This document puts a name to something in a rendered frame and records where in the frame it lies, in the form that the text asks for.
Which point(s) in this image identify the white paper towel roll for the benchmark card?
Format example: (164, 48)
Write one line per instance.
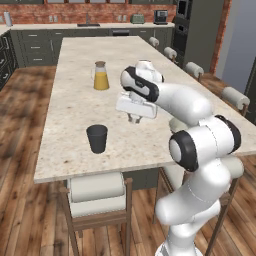
(8, 19)

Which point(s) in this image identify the dark fridge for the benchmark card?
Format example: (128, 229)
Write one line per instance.
(251, 90)

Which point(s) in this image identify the dark wall cupboards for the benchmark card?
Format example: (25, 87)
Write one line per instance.
(86, 1)

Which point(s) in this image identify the sink with tap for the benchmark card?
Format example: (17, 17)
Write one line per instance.
(88, 23)

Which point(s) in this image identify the glass jug of orange juice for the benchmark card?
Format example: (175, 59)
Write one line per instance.
(101, 80)

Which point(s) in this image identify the dark green base cupboards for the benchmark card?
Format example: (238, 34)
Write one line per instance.
(36, 46)

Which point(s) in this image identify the dishwasher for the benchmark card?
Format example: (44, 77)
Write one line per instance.
(120, 32)

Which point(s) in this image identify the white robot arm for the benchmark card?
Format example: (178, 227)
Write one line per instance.
(200, 146)

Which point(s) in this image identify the dark green island base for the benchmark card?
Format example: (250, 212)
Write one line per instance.
(143, 178)

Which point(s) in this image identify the green toaster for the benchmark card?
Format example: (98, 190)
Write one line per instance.
(137, 18)

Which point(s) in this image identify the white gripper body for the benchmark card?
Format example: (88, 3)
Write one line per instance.
(136, 106)

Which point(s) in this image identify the wooden chair with cream cushion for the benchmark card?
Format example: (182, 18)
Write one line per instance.
(194, 69)
(226, 196)
(154, 41)
(235, 96)
(96, 200)
(170, 52)

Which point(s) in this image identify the black coffee machine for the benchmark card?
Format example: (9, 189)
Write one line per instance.
(160, 16)

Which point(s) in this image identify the black cup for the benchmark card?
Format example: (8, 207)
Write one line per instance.
(97, 140)

